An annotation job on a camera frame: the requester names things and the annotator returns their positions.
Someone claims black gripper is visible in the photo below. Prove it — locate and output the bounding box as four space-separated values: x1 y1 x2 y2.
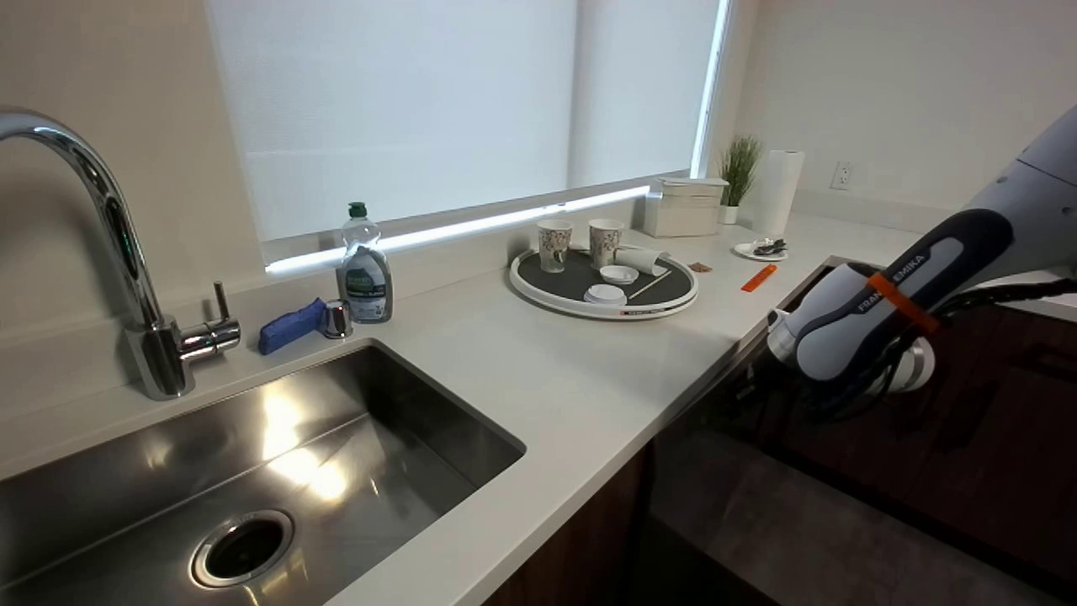
808 349 923 427

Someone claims stainless steel dishwasher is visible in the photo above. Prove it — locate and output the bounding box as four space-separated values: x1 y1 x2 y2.
647 265 838 569

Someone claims long white dish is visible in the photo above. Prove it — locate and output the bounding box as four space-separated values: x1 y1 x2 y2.
614 242 684 279

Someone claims clear dish soap bottle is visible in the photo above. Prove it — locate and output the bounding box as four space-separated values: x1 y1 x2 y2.
332 200 396 328

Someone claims blue dish brush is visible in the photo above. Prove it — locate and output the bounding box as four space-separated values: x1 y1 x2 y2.
254 293 354 362

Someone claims orange flat stick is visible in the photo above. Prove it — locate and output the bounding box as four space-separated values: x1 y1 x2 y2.
738 259 779 296

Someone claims small white plate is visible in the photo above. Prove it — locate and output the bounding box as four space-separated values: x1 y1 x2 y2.
731 237 794 265

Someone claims white paper towel roll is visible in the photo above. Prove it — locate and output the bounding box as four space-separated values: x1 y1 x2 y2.
748 145 808 242

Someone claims wooden chopstick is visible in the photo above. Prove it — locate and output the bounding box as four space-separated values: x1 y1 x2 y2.
624 265 677 308

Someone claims small green potted plant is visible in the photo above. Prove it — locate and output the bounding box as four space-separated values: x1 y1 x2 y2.
715 135 764 225

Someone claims white rectangular container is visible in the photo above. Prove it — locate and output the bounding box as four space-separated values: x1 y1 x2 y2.
640 171 731 242

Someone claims round black white tray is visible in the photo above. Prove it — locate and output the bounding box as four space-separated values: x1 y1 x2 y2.
503 242 702 325

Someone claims narrow white roller blind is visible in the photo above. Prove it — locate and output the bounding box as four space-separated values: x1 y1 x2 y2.
571 0 732 191

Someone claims stainless steel sink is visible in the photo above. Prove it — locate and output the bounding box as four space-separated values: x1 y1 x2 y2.
0 338 527 606

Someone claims wide white roller blind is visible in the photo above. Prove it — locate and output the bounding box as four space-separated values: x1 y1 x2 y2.
203 0 581 246

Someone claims round sink drain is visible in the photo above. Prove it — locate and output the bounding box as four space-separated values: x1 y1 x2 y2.
185 510 299 594

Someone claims chrome kitchen faucet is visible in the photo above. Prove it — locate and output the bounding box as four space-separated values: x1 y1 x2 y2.
0 109 246 403

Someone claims brown cabinet with single handle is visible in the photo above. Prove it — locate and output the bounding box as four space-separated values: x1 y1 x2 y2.
779 259 1077 595

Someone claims brown cabinet with paired handles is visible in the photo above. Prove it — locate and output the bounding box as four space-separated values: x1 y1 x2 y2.
479 444 659 606

